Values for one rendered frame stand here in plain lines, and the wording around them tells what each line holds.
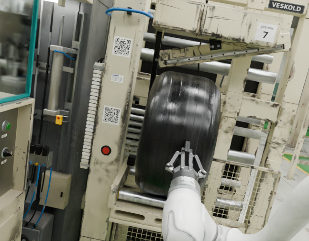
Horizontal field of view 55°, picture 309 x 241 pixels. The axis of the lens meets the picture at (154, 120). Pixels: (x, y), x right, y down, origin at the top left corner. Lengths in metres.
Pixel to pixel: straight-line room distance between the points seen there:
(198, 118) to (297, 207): 0.56
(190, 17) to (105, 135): 0.69
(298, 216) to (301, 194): 0.05
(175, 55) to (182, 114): 0.60
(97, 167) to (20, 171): 0.32
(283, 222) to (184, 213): 0.21
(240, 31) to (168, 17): 0.35
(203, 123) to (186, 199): 0.40
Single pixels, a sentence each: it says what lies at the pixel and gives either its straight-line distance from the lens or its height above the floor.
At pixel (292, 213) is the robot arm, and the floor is 1.25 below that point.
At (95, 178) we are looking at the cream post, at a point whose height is 0.92.
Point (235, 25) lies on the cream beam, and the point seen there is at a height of 1.71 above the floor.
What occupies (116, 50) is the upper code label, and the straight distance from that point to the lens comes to 1.25.
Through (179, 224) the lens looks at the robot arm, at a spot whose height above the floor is 1.14.
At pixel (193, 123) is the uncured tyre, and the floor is 1.29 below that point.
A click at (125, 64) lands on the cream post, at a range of 1.25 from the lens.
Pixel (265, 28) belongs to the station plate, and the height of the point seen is 1.72.
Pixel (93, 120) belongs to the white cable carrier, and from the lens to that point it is 1.31.
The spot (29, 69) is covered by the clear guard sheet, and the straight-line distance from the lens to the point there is 1.16.
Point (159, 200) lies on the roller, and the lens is 1.29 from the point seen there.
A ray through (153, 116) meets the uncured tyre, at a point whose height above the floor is 1.28.
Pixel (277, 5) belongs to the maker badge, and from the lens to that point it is 1.91.
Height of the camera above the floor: 1.49
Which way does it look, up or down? 12 degrees down
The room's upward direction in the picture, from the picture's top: 11 degrees clockwise
